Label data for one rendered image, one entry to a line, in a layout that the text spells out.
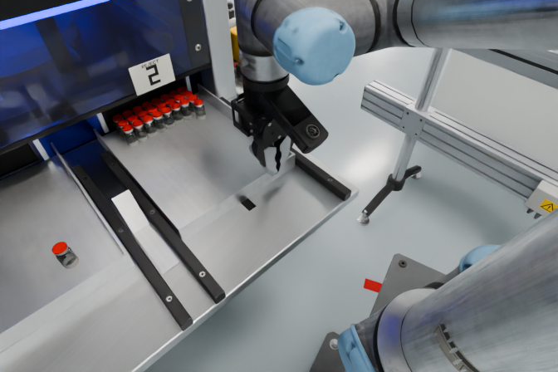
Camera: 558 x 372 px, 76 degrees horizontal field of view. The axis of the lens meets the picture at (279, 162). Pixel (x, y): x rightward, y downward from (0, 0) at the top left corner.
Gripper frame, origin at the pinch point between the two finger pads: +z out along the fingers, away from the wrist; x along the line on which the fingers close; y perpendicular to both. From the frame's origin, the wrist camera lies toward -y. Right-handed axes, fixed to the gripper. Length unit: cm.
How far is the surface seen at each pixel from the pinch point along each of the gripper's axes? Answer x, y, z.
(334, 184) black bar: -6.6, -8.5, 1.6
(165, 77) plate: 4.7, 28.2, -9.2
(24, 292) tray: 42.2, 9.0, 3.2
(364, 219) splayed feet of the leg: -66, 14, 89
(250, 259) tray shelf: 13.8, -9.1, 3.6
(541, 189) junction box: -80, -35, 37
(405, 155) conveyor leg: -86, 13, 60
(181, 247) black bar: 21.2, -1.2, 1.5
